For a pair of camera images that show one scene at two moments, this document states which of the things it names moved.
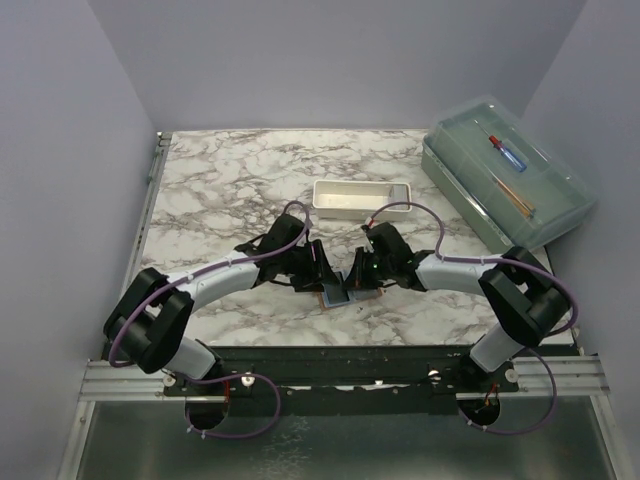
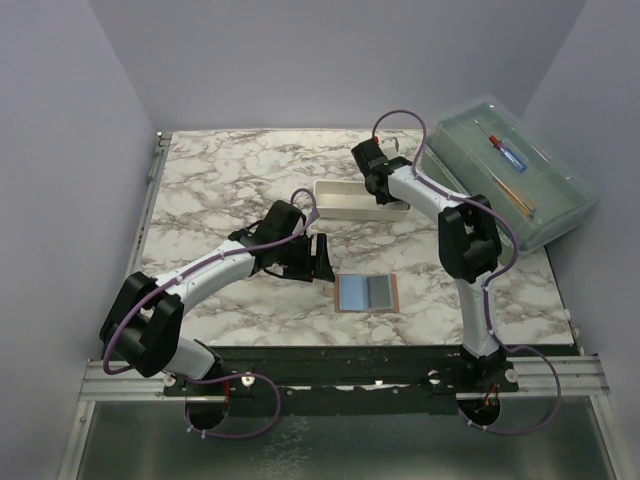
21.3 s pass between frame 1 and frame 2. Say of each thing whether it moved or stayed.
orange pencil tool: stayed
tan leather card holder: moved
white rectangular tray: stayed
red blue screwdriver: stayed
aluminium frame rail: stayed
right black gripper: moved
